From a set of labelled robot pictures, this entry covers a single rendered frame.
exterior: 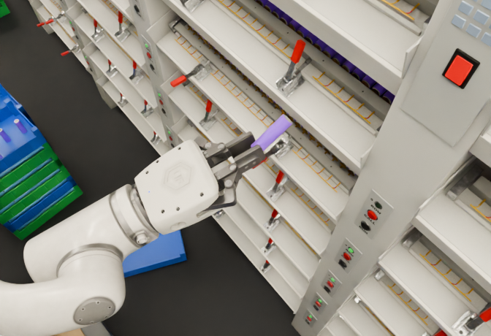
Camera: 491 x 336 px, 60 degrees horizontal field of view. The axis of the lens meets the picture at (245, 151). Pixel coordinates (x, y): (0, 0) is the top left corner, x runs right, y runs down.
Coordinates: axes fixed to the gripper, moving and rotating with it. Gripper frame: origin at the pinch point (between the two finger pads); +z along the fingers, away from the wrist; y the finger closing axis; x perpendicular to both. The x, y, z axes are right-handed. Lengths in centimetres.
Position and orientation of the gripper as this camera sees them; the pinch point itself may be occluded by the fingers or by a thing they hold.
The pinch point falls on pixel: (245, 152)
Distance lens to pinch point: 57.9
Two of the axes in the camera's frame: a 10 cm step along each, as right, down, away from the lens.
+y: -4.3, -7.1, 5.6
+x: 2.6, 5.0, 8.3
